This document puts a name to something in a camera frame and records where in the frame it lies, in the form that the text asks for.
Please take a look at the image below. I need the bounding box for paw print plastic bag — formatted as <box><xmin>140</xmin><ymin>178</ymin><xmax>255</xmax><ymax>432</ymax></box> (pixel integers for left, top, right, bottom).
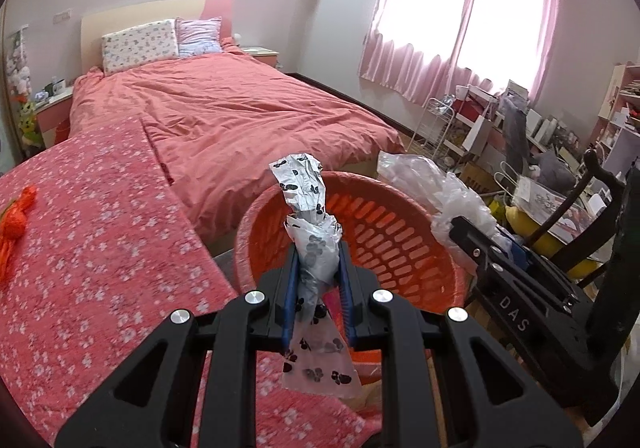
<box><xmin>270</xmin><ymin>153</ymin><xmax>361</xmax><ymax>399</ymax></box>

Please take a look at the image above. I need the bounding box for cluttered white desk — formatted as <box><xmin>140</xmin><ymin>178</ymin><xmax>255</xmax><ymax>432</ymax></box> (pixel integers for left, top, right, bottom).
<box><xmin>439</xmin><ymin>80</ymin><xmax>616</xmax><ymax>249</ymax></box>

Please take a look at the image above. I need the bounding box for stuffed toys shelf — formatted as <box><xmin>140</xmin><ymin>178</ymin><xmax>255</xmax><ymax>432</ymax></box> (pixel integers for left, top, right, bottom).
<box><xmin>4</xmin><ymin>26</ymin><xmax>44</xmax><ymax>159</ymax></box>

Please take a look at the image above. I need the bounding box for salmon pink duvet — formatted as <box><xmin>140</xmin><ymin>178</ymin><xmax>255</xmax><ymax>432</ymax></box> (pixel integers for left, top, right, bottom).
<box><xmin>70</xmin><ymin>43</ymin><xmax>401</xmax><ymax>244</ymax></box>

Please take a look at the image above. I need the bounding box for white pink bookshelf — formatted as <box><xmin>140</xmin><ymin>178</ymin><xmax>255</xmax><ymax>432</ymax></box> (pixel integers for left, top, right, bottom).
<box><xmin>592</xmin><ymin>62</ymin><xmax>639</xmax><ymax>174</ymax></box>

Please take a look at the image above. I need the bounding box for white wire rack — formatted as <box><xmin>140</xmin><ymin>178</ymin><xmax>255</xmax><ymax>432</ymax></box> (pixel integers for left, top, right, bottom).
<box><xmin>406</xmin><ymin>95</ymin><xmax>454</xmax><ymax>164</ymax></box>

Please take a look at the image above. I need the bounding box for dark wooden chair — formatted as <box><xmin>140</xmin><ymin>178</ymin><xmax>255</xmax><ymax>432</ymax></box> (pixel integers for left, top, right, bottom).
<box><xmin>518</xmin><ymin>149</ymin><xmax>639</xmax><ymax>426</ymax></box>

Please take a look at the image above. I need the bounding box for pink window curtain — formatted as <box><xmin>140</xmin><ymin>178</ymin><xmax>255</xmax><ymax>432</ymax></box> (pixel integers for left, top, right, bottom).
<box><xmin>359</xmin><ymin>0</ymin><xmax>562</xmax><ymax>104</ymax></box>

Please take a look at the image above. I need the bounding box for red floral bed sheet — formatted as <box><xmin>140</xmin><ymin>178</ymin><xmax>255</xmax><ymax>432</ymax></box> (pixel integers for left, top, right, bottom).
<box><xmin>1</xmin><ymin>119</ymin><xmax>235</xmax><ymax>446</ymax></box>

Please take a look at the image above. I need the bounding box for pink left nightstand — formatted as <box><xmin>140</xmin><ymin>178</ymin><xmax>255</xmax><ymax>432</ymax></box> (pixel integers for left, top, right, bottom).
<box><xmin>36</xmin><ymin>76</ymin><xmax>74</xmax><ymax>149</ymax></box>

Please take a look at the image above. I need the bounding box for white floral pillow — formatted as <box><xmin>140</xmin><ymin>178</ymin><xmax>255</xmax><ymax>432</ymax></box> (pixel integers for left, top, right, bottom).
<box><xmin>101</xmin><ymin>19</ymin><xmax>179</xmax><ymax>75</ymax></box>

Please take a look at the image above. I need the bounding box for purple striped pillow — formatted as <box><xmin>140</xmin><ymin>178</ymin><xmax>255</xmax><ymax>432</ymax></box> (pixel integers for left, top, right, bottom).
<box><xmin>176</xmin><ymin>17</ymin><xmax>222</xmax><ymax>58</ymax></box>

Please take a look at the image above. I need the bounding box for beige wooden headboard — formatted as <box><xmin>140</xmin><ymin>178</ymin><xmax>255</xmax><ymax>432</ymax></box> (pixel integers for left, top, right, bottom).
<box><xmin>79</xmin><ymin>0</ymin><xmax>236</xmax><ymax>72</ymax></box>

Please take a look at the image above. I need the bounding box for clear plastic bag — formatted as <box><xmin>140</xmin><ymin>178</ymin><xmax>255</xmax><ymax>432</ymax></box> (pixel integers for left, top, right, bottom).
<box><xmin>376</xmin><ymin>151</ymin><xmax>512</xmax><ymax>275</ymax></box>

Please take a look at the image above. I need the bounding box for orange plastic laundry basket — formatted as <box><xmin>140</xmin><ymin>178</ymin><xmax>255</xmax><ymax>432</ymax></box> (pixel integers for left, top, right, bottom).
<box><xmin>234</xmin><ymin>170</ymin><xmax>474</xmax><ymax>381</ymax></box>

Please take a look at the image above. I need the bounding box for pink nightstand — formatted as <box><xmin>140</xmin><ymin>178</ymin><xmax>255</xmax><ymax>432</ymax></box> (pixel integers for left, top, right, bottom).
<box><xmin>240</xmin><ymin>46</ymin><xmax>280</xmax><ymax>69</ymax></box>
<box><xmin>36</xmin><ymin>76</ymin><xmax>74</xmax><ymax>149</ymax></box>

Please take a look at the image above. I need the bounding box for pink right nightstand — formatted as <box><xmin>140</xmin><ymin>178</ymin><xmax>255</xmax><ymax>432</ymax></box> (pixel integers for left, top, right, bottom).
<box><xmin>240</xmin><ymin>46</ymin><xmax>280</xmax><ymax>69</ymax></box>

